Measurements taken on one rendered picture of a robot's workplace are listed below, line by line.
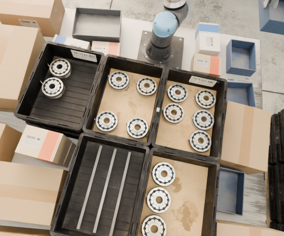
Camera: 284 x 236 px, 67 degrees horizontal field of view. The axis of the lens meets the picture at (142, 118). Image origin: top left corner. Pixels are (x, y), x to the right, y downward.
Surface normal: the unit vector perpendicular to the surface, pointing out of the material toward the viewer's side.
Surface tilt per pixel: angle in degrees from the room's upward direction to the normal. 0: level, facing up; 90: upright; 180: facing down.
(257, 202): 0
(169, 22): 4
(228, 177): 0
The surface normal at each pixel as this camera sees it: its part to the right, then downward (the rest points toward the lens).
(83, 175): 0.06, -0.33
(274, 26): -0.14, 0.94
